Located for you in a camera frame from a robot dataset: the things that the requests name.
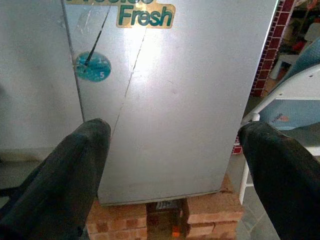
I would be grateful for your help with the small orange object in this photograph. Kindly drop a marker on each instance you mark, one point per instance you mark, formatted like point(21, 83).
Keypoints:
point(176, 232)

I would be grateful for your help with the red brick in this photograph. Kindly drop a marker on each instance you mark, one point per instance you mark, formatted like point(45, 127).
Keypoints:
point(215, 207)

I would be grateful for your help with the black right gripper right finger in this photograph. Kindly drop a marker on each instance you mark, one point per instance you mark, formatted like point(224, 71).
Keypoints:
point(287, 185)

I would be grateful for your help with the round teal sticker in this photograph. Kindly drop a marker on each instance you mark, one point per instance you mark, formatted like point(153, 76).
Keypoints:
point(97, 72)

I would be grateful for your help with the white plastic stool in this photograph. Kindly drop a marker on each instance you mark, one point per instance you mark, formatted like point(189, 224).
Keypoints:
point(285, 61)

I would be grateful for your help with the gold teal Fresh sticker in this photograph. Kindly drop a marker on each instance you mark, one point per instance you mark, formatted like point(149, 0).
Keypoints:
point(147, 17)

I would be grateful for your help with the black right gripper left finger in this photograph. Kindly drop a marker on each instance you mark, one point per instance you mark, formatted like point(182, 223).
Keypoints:
point(62, 180)

